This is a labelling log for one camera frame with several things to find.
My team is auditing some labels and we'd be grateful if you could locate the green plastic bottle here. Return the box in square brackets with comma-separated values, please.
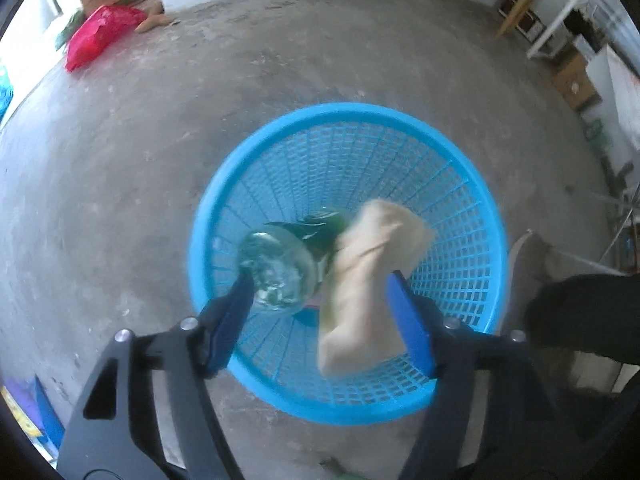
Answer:
[236, 210, 353, 317]

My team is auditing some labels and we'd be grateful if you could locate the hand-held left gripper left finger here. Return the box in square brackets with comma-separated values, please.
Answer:
[56, 270, 256, 480]

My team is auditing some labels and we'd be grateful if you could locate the brown scrap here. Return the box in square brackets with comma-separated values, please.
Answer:
[135, 12, 176, 33]

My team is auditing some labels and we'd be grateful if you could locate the blue plastic basket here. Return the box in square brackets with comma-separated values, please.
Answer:
[187, 102, 508, 426]

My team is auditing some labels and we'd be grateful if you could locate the beige shoe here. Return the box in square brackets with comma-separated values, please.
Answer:
[507, 230, 566, 331]

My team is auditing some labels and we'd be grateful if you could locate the plain cardboard box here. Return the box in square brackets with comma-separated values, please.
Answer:
[552, 52, 601, 111]

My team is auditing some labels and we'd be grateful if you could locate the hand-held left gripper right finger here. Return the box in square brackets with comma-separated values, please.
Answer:
[385, 270, 586, 480]

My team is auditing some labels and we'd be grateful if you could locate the blue printed box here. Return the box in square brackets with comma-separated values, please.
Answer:
[2, 375, 66, 461]

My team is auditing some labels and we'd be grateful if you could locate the red plastic bag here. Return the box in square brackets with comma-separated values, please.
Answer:
[64, 5, 148, 73]

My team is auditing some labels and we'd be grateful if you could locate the brown paper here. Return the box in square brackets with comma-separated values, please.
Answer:
[317, 199, 436, 378]

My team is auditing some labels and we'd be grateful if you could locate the person's leg in black trousers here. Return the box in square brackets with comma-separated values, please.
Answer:
[525, 272, 640, 366]

